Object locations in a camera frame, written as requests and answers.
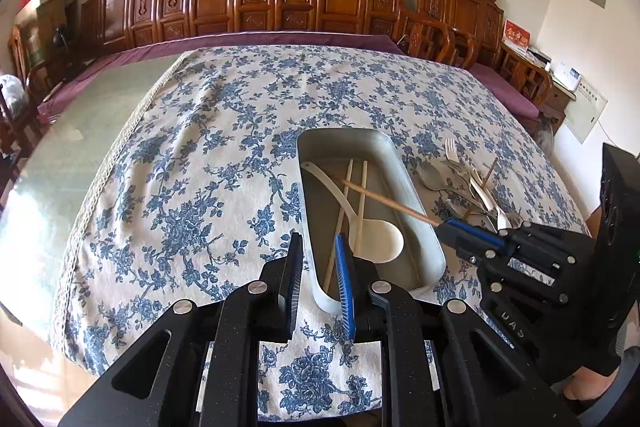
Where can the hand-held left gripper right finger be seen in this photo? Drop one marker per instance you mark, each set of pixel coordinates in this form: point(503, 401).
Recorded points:
point(345, 279)

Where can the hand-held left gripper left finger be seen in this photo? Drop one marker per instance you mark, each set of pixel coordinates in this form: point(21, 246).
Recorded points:
point(295, 269)

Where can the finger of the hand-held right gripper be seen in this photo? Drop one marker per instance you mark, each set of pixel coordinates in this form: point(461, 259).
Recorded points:
point(462, 247)
point(475, 229)

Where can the white plastic spoon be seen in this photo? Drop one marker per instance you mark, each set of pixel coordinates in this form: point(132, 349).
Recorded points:
point(502, 221)
point(482, 193)

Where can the wooden chopstick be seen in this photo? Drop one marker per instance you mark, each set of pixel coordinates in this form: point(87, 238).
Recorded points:
point(342, 207)
point(487, 177)
point(390, 202)

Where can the metal fork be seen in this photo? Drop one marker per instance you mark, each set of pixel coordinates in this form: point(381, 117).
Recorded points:
point(451, 152)
point(461, 166)

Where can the metal utensil tray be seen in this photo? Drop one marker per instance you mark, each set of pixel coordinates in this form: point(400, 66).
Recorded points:
point(350, 147)

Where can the person's right forearm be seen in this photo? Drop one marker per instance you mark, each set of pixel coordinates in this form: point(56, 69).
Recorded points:
point(587, 384)

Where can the white ladle spoon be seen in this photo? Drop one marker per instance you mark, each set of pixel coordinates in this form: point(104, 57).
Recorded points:
point(380, 242)

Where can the white leaning board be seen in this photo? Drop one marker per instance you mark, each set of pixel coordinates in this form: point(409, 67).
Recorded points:
point(587, 112)

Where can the wooden side table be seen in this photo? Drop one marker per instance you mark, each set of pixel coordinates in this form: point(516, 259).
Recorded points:
point(530, 77)

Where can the blue floral tablecloth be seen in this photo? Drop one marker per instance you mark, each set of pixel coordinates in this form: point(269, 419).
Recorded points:
point(225, 117)

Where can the white telephone device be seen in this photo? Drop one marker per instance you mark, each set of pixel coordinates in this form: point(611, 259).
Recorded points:
point(566, 76)

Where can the carved wooden armchair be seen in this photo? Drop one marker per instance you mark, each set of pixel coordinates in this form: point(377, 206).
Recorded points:
point(470, 7)

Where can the clear plastic bag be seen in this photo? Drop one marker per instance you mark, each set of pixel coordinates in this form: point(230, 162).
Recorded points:
point(11, 89)

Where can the wooden dining chair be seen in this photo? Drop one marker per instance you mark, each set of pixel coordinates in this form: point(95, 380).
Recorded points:
point(22, 57)

